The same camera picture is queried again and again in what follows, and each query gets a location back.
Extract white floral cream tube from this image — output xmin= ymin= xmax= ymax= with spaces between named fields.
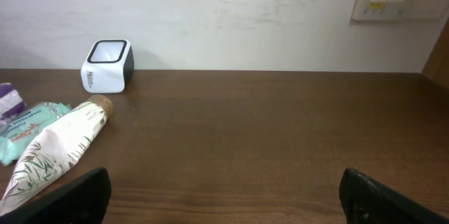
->
xmin=1 ymin=94 xmax=114 ymax=216

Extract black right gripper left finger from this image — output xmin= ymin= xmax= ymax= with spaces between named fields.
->
xmin=1 ymin=167 xmax=112 ymax=224

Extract teal wet wipes pack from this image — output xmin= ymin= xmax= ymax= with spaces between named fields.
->
xmin=1 ymin=102 xmax=72 ymax=166

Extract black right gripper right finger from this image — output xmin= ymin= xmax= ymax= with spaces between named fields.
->
xmin=339 ymin=168 xmax=448 ymax=224

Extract white barcode scanner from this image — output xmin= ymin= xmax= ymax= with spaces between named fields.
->
xmin=80 ymin=39 xmax=135 ymax=94

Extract pink purple tissue pack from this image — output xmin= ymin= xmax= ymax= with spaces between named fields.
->
xmin=0 ymin=83 xmax=26 ymax=121

